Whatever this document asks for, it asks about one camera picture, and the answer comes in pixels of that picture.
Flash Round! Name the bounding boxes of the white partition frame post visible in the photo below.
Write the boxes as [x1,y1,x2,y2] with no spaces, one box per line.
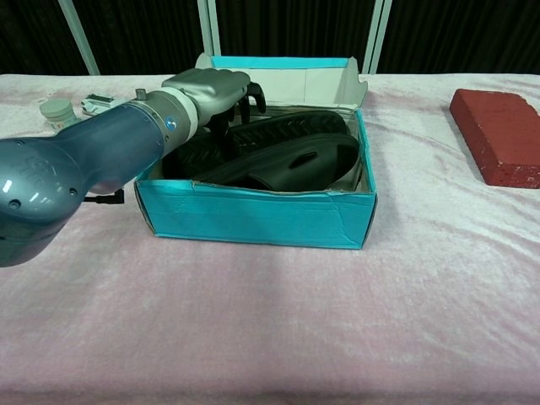
[361,0,393,75]
[197,0,224,58]
[57,0,101,76]

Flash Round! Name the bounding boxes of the small round pale green jar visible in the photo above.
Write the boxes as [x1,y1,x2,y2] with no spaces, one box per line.
[39,100,81,131]

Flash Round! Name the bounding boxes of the red brick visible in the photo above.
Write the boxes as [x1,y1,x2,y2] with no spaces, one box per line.
[449,88,540,190]

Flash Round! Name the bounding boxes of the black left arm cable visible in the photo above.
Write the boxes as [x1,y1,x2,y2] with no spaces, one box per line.
[83,189,126,207]

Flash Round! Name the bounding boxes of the pink plush table cloth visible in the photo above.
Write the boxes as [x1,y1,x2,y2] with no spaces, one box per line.
[0,73,540,405]

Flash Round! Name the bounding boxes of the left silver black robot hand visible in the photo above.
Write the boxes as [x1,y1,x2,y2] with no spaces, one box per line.
[162,67,267,140]

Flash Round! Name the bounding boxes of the black shoe one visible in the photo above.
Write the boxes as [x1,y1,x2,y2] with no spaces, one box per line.
[196,133,360,192]
[162,110,354,178]

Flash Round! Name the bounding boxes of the blue cardboard shoe box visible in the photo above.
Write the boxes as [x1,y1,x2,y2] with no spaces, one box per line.
[133,53,377,251]

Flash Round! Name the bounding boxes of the black pleated curtain panel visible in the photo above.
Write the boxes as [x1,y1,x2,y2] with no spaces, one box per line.
[379,0,540,76]
[0,0,88,76]
[213,0,376,73]
[72,0,208,76]

